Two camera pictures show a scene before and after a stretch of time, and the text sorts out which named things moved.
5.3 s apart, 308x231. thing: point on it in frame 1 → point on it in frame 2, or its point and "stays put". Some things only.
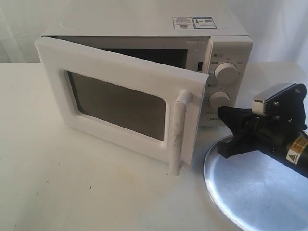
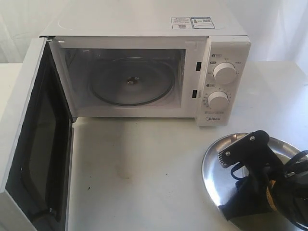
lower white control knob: (218, 98) stays put
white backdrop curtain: (279, 29) stays put
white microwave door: (150, 109) → (37, 190)
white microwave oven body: (211, 37) stays put
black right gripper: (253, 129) → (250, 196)
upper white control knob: (226, 72) stays put
